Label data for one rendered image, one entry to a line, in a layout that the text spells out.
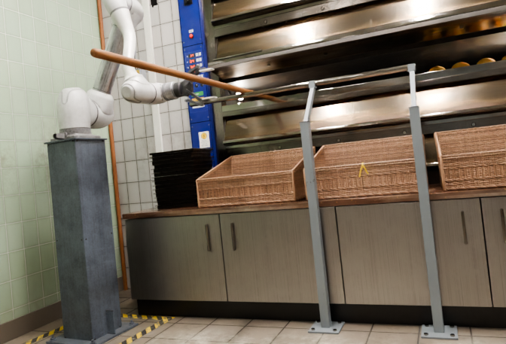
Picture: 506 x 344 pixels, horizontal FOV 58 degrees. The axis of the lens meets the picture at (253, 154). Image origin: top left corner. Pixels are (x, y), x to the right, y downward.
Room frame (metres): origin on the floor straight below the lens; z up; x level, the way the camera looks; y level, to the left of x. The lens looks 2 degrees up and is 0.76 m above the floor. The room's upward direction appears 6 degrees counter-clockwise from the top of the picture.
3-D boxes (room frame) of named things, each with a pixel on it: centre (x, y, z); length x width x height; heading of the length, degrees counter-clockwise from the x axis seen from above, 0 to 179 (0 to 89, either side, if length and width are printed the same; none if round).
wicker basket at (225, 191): (2.53, -0.02, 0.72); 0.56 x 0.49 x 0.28; 67
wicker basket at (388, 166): (2.31, -0.58, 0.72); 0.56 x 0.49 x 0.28; 68
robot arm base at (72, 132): (2.33, 0.92, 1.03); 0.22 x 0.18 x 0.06; 154
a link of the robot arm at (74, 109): (2.35, 0.90, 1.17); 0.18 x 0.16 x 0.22; 168
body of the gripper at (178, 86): (2.22, 0.30, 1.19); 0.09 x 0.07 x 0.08; 67
